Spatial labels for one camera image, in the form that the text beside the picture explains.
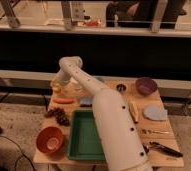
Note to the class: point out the seated person in background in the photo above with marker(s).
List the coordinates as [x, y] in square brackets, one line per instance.
[139, 13]

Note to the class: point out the purple bowl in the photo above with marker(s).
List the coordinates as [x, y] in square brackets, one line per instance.
[146, 86]

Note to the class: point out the small metal cup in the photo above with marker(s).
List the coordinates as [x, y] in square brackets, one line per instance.
[121, 87]

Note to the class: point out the orange bowl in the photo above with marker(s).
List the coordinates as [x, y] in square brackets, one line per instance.
[49, 140]

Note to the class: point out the yellow corn cob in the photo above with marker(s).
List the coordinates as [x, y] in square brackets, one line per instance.
[134, 111]

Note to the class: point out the orange carrot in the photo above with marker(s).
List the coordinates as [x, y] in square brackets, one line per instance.
[63, 100]

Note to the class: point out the blue sponge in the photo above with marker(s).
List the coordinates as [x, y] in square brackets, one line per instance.
[86, 102]

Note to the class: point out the yellow-red apple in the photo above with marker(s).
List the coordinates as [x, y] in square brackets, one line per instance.
[56, 88]

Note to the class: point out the black can opener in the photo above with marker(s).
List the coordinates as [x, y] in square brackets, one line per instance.
[146, 148]

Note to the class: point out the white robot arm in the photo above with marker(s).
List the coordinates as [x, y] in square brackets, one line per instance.
[120, 140]

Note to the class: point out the green plastic tray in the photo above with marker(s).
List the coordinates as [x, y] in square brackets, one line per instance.
[84, 141]

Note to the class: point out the small metal spoon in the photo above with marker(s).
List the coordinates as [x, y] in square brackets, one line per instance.
[146, 131]

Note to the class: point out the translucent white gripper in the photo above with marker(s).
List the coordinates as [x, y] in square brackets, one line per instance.
[69, 86]

